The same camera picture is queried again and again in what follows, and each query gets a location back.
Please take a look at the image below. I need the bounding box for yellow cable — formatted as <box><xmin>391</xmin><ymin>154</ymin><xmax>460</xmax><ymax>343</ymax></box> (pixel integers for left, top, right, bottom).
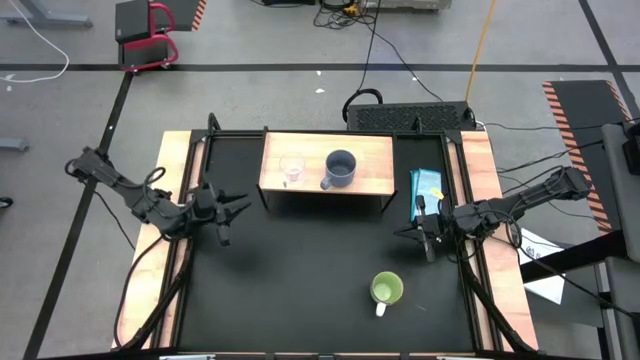
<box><xmin>464</xmin><ymin>0</ymin><xmax>499</xmax><ymax>104</ymax></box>

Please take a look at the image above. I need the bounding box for black aluminium table frame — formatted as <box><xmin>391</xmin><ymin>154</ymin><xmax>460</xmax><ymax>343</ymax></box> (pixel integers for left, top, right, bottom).
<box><xmin>112</xmin><ymin>112</ymin><xmax>539</xmax><ymax>360</ymax></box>

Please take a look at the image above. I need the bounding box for small black orange-striped ramp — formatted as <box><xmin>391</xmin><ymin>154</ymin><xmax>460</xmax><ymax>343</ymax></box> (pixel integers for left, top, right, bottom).
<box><xmin>164</xmin><ymin>0</ymin><xmax>208</xmax><ymax>32</ymax></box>

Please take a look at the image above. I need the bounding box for black looped cable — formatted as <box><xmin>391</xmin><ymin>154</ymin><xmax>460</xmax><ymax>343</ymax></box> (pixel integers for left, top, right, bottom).
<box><xmin>342</xmin><ymin>88</ymin><xmax>385</xmax><ymax>124</ymax></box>

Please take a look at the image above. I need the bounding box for wooden shelf with black legs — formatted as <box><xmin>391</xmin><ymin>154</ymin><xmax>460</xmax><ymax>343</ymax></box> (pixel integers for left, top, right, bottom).
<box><xmin>256</xmin><ymin>130</ymin><xmax>399</xmax><ymax>214</ymax></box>

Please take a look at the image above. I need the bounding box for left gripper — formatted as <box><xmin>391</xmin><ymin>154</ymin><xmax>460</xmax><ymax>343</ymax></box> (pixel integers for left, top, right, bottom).
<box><xmin>192</xmin><ymin>182</ymin><xmax>253</xmax><ymax>247</ymax></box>

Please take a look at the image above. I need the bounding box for black cable bundle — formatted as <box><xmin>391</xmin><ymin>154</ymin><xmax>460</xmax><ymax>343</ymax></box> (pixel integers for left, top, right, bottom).
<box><xmin>312</xmin><ymin>0</ymin><xmax>379</xmax><ymax>30</ymax></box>

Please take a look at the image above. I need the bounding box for white cable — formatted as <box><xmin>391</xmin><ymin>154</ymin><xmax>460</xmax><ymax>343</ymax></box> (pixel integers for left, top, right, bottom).
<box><xmin>0</xmin><ymin>0</ymin><xmax>70</xmax><ymax>84</ymax></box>

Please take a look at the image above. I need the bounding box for grey metal stand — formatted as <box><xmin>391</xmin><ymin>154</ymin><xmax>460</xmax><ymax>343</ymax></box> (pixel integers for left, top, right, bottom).
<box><xmin>0</xmin><ymin>0</ymin><xmax>95</xmax><ymax>30</ymax></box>

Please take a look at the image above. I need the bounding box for black metal beam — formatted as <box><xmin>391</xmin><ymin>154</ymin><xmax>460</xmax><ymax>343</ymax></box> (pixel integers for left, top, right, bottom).
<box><xmin>519</xmin><ymin>229</ymin><xmax>629</xmax><ymax>284</ymax></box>

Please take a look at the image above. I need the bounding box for white paper sheet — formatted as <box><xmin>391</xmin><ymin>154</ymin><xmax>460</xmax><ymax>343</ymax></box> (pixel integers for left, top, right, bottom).
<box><xmin>514</xmin><ymin>227</ymin><xmax>567</xmax><ymax>305</ymax></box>

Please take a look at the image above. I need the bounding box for green ribbed mug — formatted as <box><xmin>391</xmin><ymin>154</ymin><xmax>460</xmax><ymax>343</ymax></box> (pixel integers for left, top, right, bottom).
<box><xmin>369</xmin><ymin>270</ymin><xmax>405</xmax><ymax>318</ymax></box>

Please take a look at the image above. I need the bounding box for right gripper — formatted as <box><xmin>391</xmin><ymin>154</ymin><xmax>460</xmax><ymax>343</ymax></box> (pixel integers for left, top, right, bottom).
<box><xmin>393</xmin><ymin>194</ymin><xmax>456</xmax><ymax>262</ymax></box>

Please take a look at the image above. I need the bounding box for folded blue cloth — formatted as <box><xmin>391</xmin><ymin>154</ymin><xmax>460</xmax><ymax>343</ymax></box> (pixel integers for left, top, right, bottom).
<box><xmin>409</xmin><ymin>168</ymin><xmax>444</xmax><ymax>221</ymax></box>

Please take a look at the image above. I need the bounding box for grey-blue ceramic mug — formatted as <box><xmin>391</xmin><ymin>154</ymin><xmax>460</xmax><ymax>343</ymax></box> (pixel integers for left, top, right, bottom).
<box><xmin>319</xmin><ymin>148</ymin><xmax>358</xmax><ymax>192</ymax></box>

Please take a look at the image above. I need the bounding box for black computer case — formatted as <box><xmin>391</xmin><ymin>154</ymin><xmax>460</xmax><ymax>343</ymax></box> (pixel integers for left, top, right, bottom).
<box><xmin>346</xmin><ymin>101</ymin><xmax>477</xmax><ymax>133</ymax></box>

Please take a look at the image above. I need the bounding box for clear glass cup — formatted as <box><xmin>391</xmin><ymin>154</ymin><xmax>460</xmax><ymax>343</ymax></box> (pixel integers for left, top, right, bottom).
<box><xmin>278</xmin><ymin>152</ymin><xmax>307</xmax><ymax>184</ymax></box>

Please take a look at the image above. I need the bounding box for red and black stool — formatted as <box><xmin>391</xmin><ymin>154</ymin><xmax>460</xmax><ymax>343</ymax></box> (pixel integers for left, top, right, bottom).
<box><xmin>114</xmin><ymin>0</ymin><xmax>180</xmax><ymax>74</ymax></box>

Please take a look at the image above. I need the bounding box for large black orange-striped ramp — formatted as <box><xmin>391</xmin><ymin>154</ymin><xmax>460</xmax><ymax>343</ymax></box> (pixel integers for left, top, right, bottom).
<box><xmin>542</xmin><ymin>79</ymin><xmax>635</xmax><ymax>235</ymax></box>

